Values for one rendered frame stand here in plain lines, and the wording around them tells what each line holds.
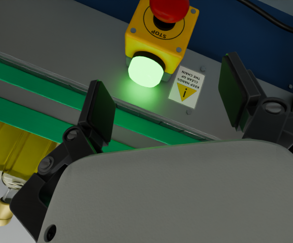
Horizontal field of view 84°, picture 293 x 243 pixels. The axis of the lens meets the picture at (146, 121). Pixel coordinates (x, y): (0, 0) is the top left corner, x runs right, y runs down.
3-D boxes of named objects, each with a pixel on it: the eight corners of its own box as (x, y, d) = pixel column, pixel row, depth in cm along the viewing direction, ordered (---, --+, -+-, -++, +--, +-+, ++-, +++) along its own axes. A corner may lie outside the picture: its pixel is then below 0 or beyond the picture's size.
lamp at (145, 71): (132, 64, 23) (124, 83, 23) (134, 45, 19) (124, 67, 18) (161, 76, 23) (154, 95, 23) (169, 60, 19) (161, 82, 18)
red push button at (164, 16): (141, 30, 18) (144, 4, 15) (153, 2, 19) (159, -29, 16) (174, 44, 18) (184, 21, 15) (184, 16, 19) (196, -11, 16)
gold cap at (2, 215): (4, 204, 31) (-8, 228, 30) (23, 202, 34) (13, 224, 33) (-4, 196, 33) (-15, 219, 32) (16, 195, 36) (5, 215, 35)
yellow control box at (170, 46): (141, 25, 26) (124, 65, 24) (148, -23, 18) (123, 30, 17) (182, 43, 26) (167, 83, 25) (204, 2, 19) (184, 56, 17)
